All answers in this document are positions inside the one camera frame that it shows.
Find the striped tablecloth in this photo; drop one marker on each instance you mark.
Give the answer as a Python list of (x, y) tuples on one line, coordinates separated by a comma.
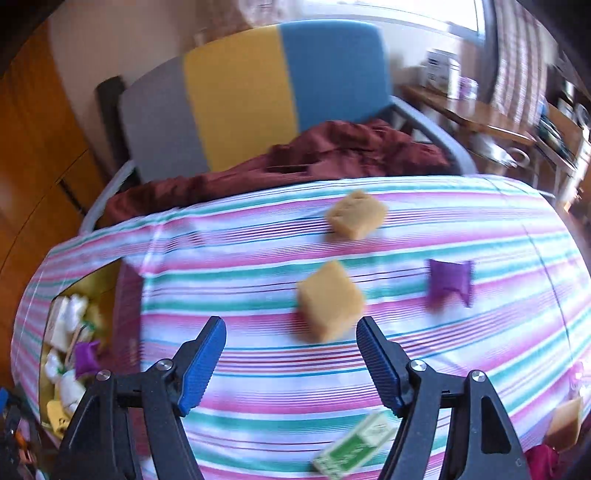
[(277, 387)]

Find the tan foam block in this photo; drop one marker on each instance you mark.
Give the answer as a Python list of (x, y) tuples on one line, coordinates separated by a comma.
[(356, 216), (565, 424), (330, 300)]

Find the gold metal tin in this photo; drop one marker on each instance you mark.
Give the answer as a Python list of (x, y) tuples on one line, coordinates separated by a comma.
[(104, 281)]

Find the green and white packet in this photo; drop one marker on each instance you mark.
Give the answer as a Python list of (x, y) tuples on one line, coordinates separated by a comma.
[(355, 445)]

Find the purple and white cup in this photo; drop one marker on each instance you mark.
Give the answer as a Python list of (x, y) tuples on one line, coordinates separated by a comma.
[(468, 87)]

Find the grey yellow blue chair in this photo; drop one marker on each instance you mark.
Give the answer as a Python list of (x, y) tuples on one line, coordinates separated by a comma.
[(240, 101)]

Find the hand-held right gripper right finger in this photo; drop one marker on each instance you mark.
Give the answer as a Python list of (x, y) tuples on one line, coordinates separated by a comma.
[(376, 364)]

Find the purple cloth pouch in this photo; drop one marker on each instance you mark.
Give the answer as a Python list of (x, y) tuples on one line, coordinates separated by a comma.
[(450, 281), (86, 357)]

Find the magenta cloth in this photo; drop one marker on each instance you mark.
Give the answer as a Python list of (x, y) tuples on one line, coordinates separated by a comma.
[(542, 464)]

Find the patterned curtain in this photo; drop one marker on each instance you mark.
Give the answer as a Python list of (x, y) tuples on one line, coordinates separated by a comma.
[(521, 60)]

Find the white printed box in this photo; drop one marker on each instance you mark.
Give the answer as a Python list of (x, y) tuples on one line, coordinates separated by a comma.
[(441, 69)]

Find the wooden side table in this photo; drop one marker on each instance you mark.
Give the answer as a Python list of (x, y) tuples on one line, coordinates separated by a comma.
[(466, 115)]

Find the maroon cloth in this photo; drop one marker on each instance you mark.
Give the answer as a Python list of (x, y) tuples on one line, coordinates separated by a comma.
[(351, 147)]

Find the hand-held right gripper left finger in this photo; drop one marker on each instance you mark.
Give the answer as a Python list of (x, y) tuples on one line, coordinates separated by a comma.
[(203, 364)]

